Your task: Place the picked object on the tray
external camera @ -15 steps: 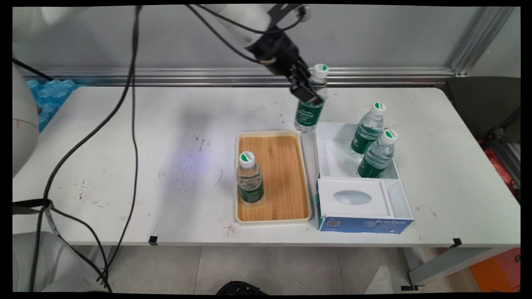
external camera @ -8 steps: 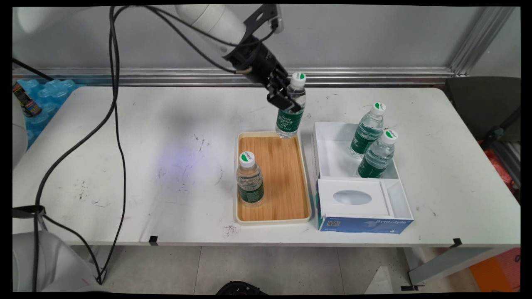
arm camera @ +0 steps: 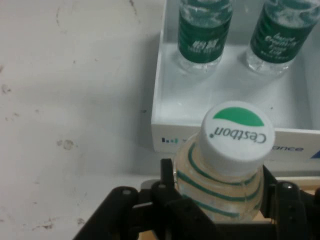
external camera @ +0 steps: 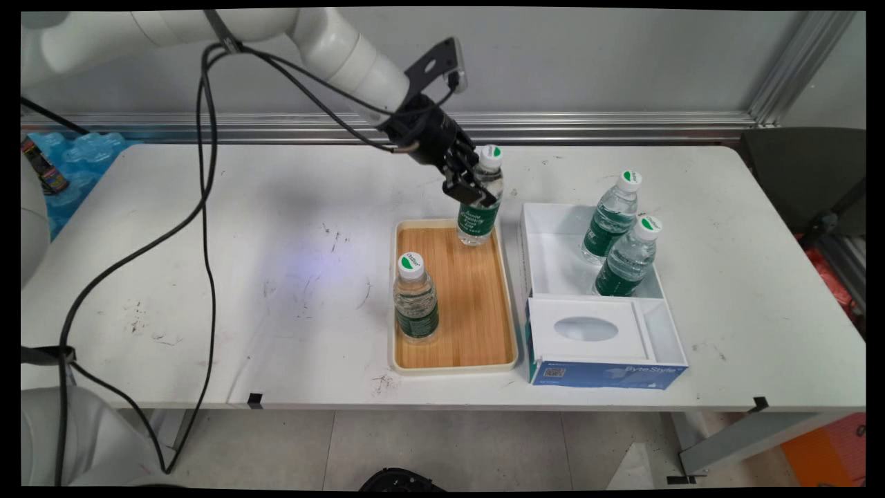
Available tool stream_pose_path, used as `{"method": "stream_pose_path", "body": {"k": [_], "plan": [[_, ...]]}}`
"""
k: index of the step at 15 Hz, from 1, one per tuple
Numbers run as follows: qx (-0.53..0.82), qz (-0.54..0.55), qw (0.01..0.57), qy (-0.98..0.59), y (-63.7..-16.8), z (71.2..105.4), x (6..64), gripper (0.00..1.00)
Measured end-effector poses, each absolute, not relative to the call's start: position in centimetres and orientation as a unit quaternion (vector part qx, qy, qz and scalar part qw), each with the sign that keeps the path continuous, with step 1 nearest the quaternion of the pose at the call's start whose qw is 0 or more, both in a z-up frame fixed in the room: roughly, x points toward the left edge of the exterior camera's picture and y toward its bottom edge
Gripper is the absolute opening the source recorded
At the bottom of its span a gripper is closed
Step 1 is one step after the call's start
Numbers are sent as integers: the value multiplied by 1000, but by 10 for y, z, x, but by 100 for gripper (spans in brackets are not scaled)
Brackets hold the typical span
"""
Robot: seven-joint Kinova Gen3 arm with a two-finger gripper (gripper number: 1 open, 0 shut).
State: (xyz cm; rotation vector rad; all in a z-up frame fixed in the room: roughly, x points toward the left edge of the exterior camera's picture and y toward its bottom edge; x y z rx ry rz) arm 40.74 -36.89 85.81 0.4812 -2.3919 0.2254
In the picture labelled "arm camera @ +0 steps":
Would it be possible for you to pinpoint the water bottle with white cap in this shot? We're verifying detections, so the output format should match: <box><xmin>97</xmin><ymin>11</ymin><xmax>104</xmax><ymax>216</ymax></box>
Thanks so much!
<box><xmin>172</xmin><ymin>100</ymin><xmax>276</xmax><ymax>224</ymax></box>

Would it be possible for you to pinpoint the green-label water bottle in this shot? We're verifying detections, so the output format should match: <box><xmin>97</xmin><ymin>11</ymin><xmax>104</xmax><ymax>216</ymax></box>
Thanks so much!
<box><xmin>246</xmin><ymin>0</ymin><xmax>320</xmax><ymax>76</ymax></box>
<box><xmin>174</xmin><ymin>0</ymin><xmax>235</xmax><ymax>74</ymax></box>

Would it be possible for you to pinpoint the white cardboard box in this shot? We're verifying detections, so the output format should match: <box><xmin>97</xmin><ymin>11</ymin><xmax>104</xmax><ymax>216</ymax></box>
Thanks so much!
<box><xmin>151</xmin><ymin>0</ymin><xmax>320</xmax><ymax>161</ymax></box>

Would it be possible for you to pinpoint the wooden tray with pale rim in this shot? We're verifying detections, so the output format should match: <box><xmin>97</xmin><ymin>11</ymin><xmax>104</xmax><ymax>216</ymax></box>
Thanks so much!
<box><xmin>138</xmin><ymin>174</ymin><xmax>320</xmax><ymax>240</ymax></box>

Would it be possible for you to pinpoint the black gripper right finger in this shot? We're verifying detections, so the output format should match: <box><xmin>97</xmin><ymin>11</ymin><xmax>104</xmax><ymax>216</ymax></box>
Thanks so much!
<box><xmin>259</xmin><ymin>166</ymin><xmax>320</xmax><ymax>240</ymax></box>

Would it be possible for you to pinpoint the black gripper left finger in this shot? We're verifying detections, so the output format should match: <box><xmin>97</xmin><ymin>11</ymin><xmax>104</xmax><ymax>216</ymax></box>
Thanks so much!
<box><xmin>72</xmin><ymin>158</ymin><xmax>218</xmax><ymax>240</ymax></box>

